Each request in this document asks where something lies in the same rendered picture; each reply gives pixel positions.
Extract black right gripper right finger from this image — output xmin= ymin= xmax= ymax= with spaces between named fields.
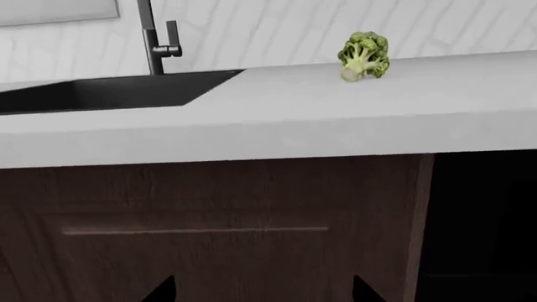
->
xmin=352 ymin=274 xmax=388 ymax=302

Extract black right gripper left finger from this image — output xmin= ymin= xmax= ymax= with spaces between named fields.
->
xmin=139 ymin=274 xmax=177 ymax=302

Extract black recessed kitchen sink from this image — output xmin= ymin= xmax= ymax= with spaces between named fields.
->
xmin=0 ymin=69 xmax=246 ymax=115

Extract dark metal sink faucet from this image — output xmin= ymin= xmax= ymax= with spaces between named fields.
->
xmin=136 ymin=0 xmax=184 ymax=76

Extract dark wood cabinet door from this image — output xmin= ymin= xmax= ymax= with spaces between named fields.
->
xmin=0 ymin=154 xmax=435 ymax=302

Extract green broccoli floret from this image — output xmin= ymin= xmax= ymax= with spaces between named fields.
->
xmin=336 ymin=30 xmax=391 ymax=83

